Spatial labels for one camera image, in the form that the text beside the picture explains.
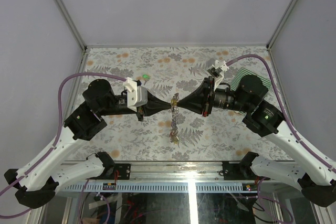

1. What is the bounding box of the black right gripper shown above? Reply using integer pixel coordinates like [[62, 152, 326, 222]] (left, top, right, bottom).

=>
[[177, 76, 251, 116]]

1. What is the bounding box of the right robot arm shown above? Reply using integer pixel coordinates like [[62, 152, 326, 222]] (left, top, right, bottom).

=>
[[177, 75, 335, 207]]

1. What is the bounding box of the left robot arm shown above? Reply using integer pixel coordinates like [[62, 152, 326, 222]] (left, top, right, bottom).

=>
[[4, 78, 171, 209]]

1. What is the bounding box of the green key tag far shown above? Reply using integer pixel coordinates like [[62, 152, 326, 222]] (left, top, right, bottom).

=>
[[142, 74, 151, 81]]

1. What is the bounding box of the floral table mat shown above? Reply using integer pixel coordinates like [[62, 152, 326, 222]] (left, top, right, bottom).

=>
[[69, 46, 289, 161]]

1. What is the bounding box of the green striped cloth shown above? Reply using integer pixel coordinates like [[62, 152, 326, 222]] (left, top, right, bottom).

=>
[[230, 67, 272, 91]]

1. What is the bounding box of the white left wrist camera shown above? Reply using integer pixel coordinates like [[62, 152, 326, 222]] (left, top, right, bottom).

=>
[[123, 77, 148, 112]]

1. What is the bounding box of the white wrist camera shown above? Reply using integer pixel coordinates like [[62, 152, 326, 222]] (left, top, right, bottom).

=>
[[206, 58, 229, 91], [123, 77, 148, 112]]

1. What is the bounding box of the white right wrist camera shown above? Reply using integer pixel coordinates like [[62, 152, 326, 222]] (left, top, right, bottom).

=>
[[206, 58, 229, 91]]

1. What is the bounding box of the aluminium front rail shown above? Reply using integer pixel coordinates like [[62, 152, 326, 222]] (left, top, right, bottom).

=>
[[63, 161, 257, 194]]

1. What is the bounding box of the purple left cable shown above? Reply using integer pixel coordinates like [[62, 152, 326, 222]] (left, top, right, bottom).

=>
[[0, 73, 128, 218]]

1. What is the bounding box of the purple cable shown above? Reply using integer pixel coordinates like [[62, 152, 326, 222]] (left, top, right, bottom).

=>
[[225, 54, 336, 171], [0, 73, 128, 218]]

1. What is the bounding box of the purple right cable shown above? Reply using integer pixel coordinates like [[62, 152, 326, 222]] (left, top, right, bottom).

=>
[[225, 54, 336, 171]]

